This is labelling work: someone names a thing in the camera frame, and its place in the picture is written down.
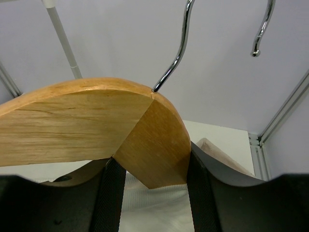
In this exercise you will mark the white printed t shirt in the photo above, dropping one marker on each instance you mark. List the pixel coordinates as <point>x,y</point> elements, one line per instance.
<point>165,209</point>

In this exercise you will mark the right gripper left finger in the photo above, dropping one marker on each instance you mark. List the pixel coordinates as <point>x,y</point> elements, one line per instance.
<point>86,200</point>

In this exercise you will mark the clothes rack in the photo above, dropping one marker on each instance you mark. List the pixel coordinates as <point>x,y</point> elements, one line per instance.
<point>50,6</point>

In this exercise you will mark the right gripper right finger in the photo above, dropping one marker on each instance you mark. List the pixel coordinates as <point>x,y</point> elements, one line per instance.
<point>225,200</point>

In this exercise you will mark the wooden hanger with metal hook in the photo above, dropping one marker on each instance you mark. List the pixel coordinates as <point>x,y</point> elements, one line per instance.
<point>101,118</point>

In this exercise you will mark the aluminium rail frame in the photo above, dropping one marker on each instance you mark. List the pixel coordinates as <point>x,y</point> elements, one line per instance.
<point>258,158</point>

